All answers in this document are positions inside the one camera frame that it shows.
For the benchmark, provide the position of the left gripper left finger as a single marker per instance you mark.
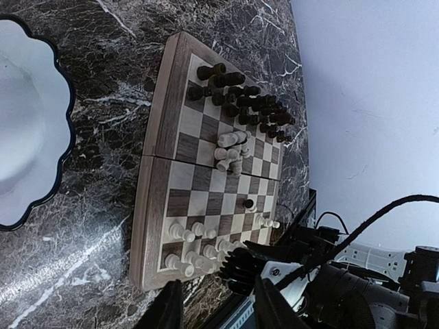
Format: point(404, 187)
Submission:
point(166, 311)

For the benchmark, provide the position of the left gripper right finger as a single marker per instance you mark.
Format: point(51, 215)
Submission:
point(271, 310)

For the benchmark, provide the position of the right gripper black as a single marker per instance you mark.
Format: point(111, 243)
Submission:
point(371, 287)

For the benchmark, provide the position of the white pawn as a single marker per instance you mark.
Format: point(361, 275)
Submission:
point(199, 229)
point(173, 262)
point(267, 222)

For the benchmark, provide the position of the white knight placed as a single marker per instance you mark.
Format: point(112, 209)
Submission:
point(201, 262)

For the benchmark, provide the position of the white pawn second row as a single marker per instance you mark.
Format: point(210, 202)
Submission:
point(178, 231)

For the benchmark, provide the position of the wooden chessboard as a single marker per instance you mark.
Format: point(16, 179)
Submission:
point(212, 154)

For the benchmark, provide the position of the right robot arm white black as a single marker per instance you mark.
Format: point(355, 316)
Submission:
point(363, 286)

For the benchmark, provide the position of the white scalloped bowl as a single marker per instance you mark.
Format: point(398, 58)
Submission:
point(37, 134)

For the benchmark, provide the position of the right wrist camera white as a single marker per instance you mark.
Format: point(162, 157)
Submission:
point(282, 265)

